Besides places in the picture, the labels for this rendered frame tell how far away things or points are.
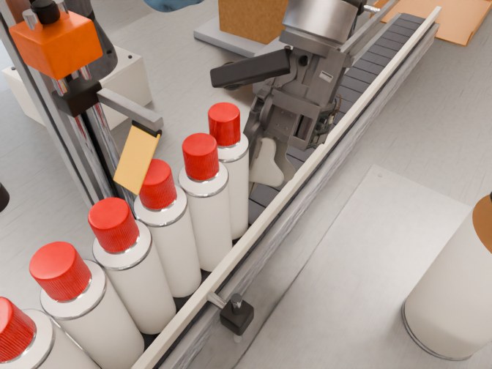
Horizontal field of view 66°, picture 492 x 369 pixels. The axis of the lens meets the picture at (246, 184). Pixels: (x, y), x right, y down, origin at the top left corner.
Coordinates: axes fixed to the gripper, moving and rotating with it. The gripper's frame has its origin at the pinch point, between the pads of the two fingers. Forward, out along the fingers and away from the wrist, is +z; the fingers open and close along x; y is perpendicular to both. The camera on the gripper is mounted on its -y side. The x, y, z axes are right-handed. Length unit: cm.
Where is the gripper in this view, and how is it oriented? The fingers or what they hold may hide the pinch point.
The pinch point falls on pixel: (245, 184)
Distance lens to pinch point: 51.9
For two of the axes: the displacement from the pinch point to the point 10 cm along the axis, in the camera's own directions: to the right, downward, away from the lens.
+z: -2.9, 8.8, 3.9
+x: 5.0, -2.1, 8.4
